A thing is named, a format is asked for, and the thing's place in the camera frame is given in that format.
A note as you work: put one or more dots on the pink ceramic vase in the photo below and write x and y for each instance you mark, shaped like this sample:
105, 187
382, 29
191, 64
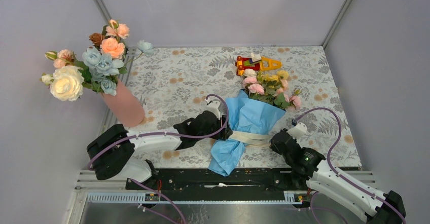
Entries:
125, 106

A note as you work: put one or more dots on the flowers in vase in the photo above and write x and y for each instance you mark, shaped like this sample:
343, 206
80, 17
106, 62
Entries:
99, 69

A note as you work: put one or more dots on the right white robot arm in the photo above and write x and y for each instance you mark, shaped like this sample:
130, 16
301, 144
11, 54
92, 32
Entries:
311, 169

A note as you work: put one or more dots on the white slotted cable duct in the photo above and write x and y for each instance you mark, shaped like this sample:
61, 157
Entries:
213, 196

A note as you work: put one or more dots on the blue paper bouquet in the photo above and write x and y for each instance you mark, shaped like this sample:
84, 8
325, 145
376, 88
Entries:
257, 108

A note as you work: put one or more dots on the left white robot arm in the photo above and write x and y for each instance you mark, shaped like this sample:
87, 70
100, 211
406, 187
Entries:
112, 153

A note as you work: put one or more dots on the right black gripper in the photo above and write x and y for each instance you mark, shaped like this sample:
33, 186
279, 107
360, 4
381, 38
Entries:
273, 147

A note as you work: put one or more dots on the floral patterned table mat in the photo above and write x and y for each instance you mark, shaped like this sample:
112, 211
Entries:
173, 83

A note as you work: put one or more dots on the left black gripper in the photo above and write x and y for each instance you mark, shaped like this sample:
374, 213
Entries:
221, 122

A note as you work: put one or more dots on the cream ribbon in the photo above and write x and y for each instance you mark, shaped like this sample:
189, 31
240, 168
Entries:
250, 137

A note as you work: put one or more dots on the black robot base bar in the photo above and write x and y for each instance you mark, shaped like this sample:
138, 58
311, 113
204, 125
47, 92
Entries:
192, 179

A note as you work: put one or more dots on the colourful toy block car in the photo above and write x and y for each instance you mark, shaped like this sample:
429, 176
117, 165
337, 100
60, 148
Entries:
256, 62

